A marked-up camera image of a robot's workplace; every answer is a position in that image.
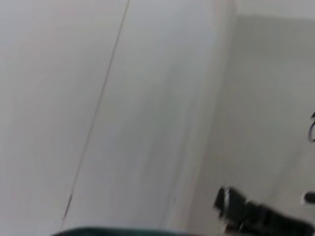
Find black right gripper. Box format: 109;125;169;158
213;186;315;236

